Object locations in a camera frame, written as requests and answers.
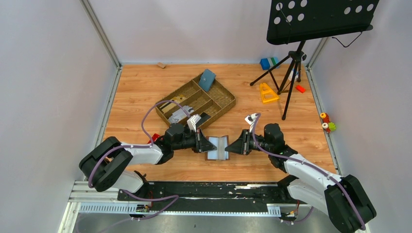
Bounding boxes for brown leather card holder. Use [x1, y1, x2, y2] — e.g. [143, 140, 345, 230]
[205, 135, 230, 161]

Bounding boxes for woven divided basket tray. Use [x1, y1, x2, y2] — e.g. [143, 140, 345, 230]
[161, 74, 236, 130]

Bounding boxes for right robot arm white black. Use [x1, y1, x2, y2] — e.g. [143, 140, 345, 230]
[225, 123, 377, 233]

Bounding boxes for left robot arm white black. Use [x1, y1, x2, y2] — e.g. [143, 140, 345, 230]
[79, 123, 217, 193]

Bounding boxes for silver grey card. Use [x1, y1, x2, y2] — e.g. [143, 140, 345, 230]
[168, 105, 194, 123]

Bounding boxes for black card in basket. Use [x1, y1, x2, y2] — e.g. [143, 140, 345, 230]
[196, 112, 210, 128]

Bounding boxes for gold credit card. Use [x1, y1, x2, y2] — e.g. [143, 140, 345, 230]
[159, 95, 186, 113]

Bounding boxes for blue leather card holder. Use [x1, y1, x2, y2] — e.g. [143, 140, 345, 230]
[198, 69, 216, 92]

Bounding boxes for red plastic block tray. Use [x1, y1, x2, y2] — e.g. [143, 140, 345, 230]
[148, 133, 160, 144]

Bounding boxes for yellow triangular toy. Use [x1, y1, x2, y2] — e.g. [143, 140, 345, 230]
[259, 83, 280, 104]

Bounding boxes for orange green toy pieces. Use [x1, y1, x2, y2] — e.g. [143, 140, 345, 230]
[320, 112, 337, 133]

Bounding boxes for small red block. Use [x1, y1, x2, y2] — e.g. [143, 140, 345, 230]
[295, 85, 306, 93]

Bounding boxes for small cardboard piece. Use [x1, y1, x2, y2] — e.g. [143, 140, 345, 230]
[156, 62, 166, 69]

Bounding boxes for blue green white blocks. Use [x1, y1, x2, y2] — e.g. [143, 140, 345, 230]
[260, 57, 279, 70]

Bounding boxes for black music stand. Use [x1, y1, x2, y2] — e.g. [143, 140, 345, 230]
[263, 0, 379, 120]

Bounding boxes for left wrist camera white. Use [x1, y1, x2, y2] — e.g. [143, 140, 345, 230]
[187, 114, 201, 132]

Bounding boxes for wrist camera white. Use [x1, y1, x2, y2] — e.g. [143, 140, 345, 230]
[244, 113, 260, 126]
[187, 114, 201, 132]

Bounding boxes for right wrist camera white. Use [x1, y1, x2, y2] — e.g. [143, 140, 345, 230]
[244, 113, 260, 126]

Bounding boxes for white cable duct rail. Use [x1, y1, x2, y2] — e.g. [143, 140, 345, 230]
[78, 202, 281, 217]

